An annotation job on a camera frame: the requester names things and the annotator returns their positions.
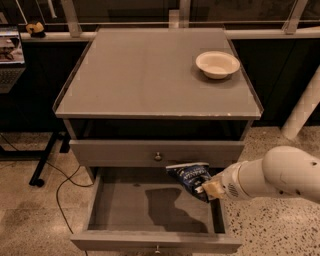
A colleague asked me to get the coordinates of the grey drawer cabinet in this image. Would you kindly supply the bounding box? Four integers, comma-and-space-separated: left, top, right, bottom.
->
52, 27, 264, 183

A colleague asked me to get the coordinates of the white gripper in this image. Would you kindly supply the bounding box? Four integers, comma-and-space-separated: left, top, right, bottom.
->
202, 161, 250, 201

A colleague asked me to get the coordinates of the blue chip bag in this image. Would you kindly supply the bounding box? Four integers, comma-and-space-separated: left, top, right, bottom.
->
166, 162, 211, 203

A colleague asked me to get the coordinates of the open grey middle drawer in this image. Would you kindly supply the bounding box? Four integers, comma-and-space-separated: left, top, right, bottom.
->
71, 168, 241, 254

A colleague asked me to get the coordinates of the black desk leg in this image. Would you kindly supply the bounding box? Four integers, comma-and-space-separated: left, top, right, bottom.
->
29, 132, 70, 187

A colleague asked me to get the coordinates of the open laptop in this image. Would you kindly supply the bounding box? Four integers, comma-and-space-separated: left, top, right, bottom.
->
0, 24, 26, 94

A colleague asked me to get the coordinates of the black floor cable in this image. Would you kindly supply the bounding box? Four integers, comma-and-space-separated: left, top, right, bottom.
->
0, 133, 95, 256

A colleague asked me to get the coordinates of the white paper bowl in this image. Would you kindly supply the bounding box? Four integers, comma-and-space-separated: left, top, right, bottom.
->
196, 51, 240, 79

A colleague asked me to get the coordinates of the yellow black small object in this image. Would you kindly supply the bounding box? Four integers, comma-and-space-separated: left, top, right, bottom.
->
26, 21, 46, 38

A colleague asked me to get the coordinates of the grey top drawer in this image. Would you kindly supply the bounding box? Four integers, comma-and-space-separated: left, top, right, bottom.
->
70, 140, 244, 168

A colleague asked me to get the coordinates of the white railing frame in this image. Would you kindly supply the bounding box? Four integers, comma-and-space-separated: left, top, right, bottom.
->
12, 0, 320, 40

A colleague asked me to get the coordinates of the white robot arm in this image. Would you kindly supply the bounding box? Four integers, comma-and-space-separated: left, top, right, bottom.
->
202, 146, 320, 203

